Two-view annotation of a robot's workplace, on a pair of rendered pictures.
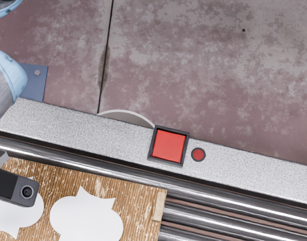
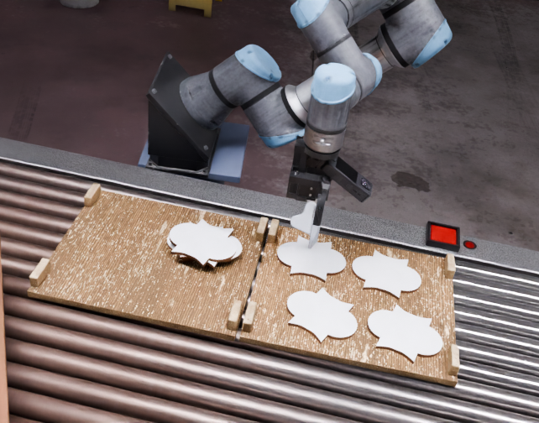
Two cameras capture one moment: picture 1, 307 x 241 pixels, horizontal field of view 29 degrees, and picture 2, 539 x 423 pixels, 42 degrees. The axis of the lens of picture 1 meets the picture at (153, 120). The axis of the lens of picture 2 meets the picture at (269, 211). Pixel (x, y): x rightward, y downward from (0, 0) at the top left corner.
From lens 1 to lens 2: 104 cm
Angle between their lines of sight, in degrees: 34
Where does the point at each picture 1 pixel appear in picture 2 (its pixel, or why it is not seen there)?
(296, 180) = not seen: outside the picture
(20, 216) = (326, 265)
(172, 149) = (447, 237)
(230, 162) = (499, 251)
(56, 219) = (359, 269)
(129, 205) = (421, 267)
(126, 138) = (404, 231)
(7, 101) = (373, 80)
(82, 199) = (379, 258)
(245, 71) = not seen: hidden behind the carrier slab
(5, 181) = (350, 170)
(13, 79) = (377, 66)
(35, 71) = not seen: hidden behind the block
